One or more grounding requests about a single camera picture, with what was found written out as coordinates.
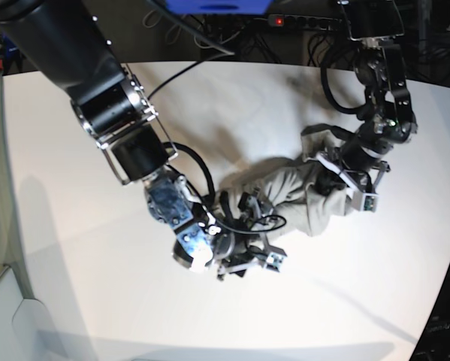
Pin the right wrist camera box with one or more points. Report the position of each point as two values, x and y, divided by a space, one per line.
275 258

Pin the grey t-shirt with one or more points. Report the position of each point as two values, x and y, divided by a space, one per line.
290 187

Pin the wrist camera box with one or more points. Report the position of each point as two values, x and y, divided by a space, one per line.
275 258
364 202

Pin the blue box at top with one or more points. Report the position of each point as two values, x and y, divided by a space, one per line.
218 6

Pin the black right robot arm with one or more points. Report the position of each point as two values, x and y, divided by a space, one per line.
62 40

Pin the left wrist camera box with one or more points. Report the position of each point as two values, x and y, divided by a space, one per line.
364 202

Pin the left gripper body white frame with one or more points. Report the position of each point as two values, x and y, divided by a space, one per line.
356 180

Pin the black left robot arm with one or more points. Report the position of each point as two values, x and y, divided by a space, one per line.
387 116

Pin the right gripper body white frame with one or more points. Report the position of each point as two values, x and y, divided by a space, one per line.
244 243

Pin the black power strip red switch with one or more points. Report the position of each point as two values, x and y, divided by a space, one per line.
301 22

